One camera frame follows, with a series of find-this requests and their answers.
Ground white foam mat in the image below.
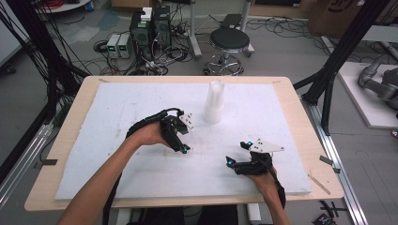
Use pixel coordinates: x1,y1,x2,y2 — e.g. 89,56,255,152
54,82,313,201

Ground white table leg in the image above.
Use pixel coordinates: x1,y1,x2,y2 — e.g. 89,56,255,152
115,207,134,225
246,203,262,225

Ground tangle of floor cables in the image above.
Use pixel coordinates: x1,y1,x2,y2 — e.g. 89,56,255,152
93,27,196,77

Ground black metal frame post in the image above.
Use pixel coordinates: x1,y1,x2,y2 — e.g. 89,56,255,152
293,0,392,136

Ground stack of clear plastic cups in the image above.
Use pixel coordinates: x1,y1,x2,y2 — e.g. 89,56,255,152
203,79,225,125

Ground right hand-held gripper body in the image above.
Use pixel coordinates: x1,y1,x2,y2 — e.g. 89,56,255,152
234,138,286,176

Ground black metal frame with cables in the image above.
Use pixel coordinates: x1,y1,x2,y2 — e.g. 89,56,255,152
0,0,92,126

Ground light wooden table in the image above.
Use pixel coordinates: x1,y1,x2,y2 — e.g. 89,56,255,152
23,75,345,212

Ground black computer tower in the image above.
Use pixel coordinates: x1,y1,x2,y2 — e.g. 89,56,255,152
129,10,154,62
152,6,173,51

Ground right hand-held gripper cable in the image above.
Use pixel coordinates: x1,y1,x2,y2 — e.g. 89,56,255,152
266,154,287,210

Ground aluminium floor rail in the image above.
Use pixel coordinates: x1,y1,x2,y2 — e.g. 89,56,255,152
301,97,370,225
0,123,54,208

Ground brown cardboard box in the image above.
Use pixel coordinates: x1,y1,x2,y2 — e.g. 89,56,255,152
306,0,398,38

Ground black brackets on floor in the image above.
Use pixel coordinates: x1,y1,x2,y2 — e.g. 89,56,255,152
313,201,348,225

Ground white box on tower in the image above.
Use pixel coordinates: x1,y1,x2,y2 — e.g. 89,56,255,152
140,7,153,23

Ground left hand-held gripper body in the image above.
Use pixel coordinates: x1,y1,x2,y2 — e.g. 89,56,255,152
159,112,195,150

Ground person's right hand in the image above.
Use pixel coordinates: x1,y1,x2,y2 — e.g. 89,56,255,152
247,167,282,202

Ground person's dark trousers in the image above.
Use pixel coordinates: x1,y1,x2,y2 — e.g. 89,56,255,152
128,204,239,225

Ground grey desk leg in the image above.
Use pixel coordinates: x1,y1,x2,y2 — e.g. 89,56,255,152
187,0,204,60
239,0,256,58

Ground black flat case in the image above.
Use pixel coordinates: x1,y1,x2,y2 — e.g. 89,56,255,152
220,13,243,30

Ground black round stool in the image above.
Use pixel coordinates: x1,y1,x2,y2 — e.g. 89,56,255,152
203,27,255,77

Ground loose black floor cables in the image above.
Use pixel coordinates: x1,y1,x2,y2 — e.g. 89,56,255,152
247,15,327,57

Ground person's left hand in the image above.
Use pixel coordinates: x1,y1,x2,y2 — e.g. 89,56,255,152
126,120,172,148

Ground white floor board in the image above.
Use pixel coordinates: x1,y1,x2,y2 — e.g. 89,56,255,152
337,61,398,129

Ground white round table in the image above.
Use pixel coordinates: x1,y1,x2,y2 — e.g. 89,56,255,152
34,0,92,14

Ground grey power supply unit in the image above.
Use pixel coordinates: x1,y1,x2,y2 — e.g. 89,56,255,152
106,33,121,60
117,33,132,60

